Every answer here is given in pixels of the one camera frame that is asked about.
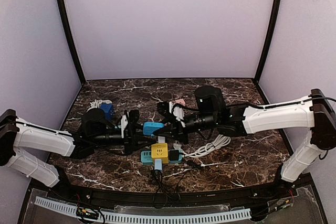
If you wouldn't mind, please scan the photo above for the white purple-strip cord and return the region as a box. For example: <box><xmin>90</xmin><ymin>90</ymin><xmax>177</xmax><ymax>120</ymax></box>
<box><xmin>86</xmin><ymin>99</ymin><xmax>112</xmax><ymax>112</ymax></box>

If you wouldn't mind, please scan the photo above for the pink charger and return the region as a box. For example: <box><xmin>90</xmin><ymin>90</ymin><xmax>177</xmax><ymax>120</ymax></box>
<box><xmin>175</xmin><ymin>99</ymin><xmax>186</xmax><ymax>106</ymax></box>

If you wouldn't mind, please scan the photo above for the light blue charger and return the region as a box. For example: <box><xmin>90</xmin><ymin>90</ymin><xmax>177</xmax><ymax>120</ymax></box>
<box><xmin>154</xmin><ymin>159</ymin><xmax>163</xmax><ymax>172</ymax></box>

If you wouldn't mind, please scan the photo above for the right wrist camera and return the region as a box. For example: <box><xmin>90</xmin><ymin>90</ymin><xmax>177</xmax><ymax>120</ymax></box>
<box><xmin>156</xmin><ymin>102</ymin><xmax>184</xmax><ymax>124</ymax></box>

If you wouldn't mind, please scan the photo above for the white coiled power cord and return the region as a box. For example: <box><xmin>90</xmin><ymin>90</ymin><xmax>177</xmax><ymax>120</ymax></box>
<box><xmin>183</xmin><ymin>134</ymin><xmax>232</xmax><ymax>159</ymax></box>

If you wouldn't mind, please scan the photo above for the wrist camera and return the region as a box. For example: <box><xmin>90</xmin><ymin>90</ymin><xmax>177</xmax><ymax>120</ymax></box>
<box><xmin>121</xmin><ymin>110</ymin><xmax>140</xmax><ymax>132</ymax></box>
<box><xmin>156</xmin><ymin>102</ymin><xmax>184</xmax><ymax>124</ymax></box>

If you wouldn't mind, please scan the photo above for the black power adapter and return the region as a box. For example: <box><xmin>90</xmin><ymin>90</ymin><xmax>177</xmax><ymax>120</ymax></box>
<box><xmin>169</xmin><ymin>150</ymin><xmax>180</xmax><ymax>161</ymax></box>

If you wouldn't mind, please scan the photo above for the white slotted cable duct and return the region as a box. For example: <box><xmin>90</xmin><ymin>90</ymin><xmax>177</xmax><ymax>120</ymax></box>
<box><xmin>34</xmin><ymin>196</ymin><xmax>251</xmax><ymax>223</ymax></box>

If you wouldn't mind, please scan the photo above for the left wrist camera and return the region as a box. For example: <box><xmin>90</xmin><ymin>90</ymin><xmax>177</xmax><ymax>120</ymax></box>
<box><xmin>121</xmin><ymin>110</ymin><xmax>140</xmax><ymax>132</ymax></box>

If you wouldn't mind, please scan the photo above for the yellow cube socket adapter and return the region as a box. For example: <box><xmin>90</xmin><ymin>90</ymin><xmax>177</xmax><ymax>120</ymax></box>
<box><xmin>151</xmin><ymin>143</ymin><xmax>169</xmax><ymax>164</ymax></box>

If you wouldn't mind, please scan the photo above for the black cable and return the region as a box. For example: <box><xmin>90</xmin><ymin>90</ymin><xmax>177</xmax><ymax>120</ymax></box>
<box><xmin>149</xmin><ymin>166</ymin><xmax>205</xmax><ymax>209</ymax></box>

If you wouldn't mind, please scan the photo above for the blue square socket adapter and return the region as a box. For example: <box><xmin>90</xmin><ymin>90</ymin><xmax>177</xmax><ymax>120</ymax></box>
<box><xmin>143</xmin><ymin>122</ymin><xmax>164</xmax><ymax>136</ymax></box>

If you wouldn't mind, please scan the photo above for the white usb charger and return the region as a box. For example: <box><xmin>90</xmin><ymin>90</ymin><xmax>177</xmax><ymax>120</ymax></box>
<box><xmin>157</xmin><ymin>136</ymin><xmax>165</xmax><ymax>143</ymax></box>

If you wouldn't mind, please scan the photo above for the dark blue cube adapter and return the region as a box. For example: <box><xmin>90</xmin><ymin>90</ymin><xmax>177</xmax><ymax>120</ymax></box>
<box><xmin>100</xmin><ymin>103</ymin><xmax>114</xmax><ymax>120</ymax></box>

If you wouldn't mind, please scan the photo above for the teal power strip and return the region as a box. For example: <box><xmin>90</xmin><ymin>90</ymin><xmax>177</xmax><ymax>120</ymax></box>
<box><xmin>141</xmin><ymin>150</ymin><xmax>183</xmax><ymax>165</ymax></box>

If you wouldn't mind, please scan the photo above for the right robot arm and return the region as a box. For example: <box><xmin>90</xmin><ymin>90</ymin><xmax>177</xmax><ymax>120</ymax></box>
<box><xmin>153</xmin><ymin>86</ymin><xmax>335</xmax><ymax>186</ymax></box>

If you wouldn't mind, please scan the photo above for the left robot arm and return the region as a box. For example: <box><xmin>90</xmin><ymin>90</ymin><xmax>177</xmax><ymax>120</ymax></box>
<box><xmin>1</xmin><ymin>108</ymin><xmax>154</xmax><ymax>188</ymax></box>

